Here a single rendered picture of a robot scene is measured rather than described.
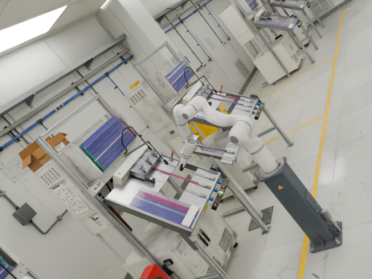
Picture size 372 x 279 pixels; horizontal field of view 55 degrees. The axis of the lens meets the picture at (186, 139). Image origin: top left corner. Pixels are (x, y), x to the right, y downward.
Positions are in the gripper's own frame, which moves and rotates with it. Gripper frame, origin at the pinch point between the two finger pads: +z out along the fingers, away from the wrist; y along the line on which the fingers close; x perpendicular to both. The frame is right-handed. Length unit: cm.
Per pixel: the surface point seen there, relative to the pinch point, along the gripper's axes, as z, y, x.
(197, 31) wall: 108, -527, -159
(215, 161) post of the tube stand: 2.6, -29.3, 22.1
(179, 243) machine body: 28, 49, 27
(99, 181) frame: 1, 52, -48
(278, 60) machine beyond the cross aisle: 59, -436, 31
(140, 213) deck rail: 2, 60, -8
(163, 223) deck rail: 0, 60, 11
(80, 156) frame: -12, 50, -68
